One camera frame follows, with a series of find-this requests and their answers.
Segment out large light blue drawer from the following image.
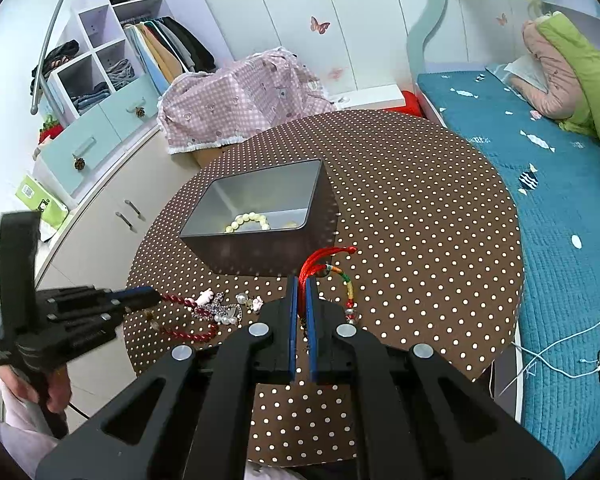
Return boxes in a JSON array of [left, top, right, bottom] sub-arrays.
[[40, 107, 126, 196]]

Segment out cream bead bracelet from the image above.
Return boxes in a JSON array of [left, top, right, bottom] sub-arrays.
[[224, 212, 272, 233]]

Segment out white cubby shelf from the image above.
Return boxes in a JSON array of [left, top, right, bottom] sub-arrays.
[[45, 0, 191, 126]]

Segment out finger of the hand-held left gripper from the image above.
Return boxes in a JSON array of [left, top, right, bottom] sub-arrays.
[[17, 291, 162, 361], [35, 285, 155, 311]]

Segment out pale green curved headboard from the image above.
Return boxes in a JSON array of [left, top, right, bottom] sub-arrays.
[[407, 0, 481, 76]]

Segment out blue folded jeans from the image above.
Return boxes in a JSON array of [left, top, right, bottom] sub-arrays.
[[70, 82, 112, 113]]

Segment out green box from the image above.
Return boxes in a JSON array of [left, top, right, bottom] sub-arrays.
[[15, 175, 71, 231]]

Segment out dark clothes pile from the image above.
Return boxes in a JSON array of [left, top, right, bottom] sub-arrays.
[[30, 40, 81, 96]]

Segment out green folded quilt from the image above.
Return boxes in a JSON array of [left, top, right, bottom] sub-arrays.
[[535, 11, 600, 146]]

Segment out white charging cable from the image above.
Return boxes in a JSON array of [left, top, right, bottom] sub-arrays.
[[500, 320, 600, 401]]

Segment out pink checked cloth cover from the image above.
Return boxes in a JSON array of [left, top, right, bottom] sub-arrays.
[[157, 46, 338, 156]]

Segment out beige curved cabinet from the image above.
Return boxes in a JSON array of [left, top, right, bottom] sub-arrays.
[[32, 125, 201, 321]]

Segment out white bedside table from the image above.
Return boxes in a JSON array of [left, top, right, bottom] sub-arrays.
[[327, 85, 421, 117]]

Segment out red strawberry plush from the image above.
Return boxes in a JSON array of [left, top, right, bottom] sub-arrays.
[[39, 115, 66, 143]]

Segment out grey metal tin box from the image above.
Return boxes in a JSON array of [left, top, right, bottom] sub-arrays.
[[180, 159, 338, 278]]

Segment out red object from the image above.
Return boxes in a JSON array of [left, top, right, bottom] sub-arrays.
[[380, 91, 423, 118]]

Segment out silver chain pearl bracelet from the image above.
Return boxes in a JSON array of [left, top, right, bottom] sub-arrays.
[[192, 291, 246, 327]]

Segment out red cord tassel charm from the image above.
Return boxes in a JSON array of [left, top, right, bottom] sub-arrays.
[[300, 246, 361, 323]]

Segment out small light blue drawer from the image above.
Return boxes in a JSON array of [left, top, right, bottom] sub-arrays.
[[100, 77, 163, 141]]

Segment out row of hanging clothes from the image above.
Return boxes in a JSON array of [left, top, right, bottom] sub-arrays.
[[122, 16, 217, 96]]

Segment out dark red bead bracelet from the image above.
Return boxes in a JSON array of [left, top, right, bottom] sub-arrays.
[[147, 292, 220, 343]]

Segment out person's left hand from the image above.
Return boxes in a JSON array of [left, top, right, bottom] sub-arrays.
[[46, 364, 72, 415]]

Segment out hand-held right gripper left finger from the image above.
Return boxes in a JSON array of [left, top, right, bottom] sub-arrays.
[[35, 275, 301, 480]]

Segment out white pillow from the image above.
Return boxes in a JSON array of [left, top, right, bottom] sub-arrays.
[[500, 56, 551, 96]]

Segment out grey folded jeans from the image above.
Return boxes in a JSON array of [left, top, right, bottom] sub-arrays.
[[105, 59, 138, 88]]

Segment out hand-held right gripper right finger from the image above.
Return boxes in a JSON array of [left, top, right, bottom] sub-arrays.
[[304, 277, 566, 480]]

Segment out person's left forearm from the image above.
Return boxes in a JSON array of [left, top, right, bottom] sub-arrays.
[[0, 365, 58, 480]]

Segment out curved metal rail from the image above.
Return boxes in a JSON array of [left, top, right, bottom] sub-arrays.
[[30, 0, 83, 116]]

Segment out teal printed bed quilt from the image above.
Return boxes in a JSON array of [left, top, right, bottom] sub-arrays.
[[417, 62, 600, 476]]

